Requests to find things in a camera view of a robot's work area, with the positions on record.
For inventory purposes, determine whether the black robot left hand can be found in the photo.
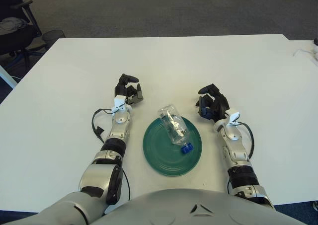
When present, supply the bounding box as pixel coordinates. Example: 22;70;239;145
114;73;145;106

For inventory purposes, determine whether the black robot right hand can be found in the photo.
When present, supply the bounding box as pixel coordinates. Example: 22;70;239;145
195;83;231;123

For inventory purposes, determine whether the clear bottle blue cap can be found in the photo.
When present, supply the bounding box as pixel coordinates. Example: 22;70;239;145
158;105;194;155

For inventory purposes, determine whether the green round plate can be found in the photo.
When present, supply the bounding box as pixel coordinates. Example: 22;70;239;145
143;117;203;178

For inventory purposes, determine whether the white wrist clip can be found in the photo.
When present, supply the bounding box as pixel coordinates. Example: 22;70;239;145
110;95;132;116
226;109;241;126

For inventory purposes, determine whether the black mesh wastebasket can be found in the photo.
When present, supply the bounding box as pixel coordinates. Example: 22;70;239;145
41;29;66;48

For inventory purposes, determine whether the silver robot torso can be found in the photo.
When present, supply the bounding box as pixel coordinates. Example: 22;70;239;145
99;189;286;225

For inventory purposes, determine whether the white furniture leg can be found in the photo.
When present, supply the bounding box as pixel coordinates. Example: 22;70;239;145
0;63;18;89

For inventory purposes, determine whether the black office chair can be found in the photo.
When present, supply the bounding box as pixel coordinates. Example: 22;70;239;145
0;0;47;67

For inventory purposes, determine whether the grey cloth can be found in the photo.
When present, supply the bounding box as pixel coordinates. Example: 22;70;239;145
0;17;29;32

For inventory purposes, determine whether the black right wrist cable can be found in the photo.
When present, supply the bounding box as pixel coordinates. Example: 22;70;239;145
237;122;255;160

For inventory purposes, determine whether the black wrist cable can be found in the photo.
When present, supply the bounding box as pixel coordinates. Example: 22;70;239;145
91;107;116;144
237;122;255;160

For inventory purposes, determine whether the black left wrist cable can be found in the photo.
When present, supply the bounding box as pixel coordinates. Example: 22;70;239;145
91;107;116;144

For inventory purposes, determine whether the thin white cable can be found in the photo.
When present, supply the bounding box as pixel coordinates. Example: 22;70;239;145
294;48;316;58

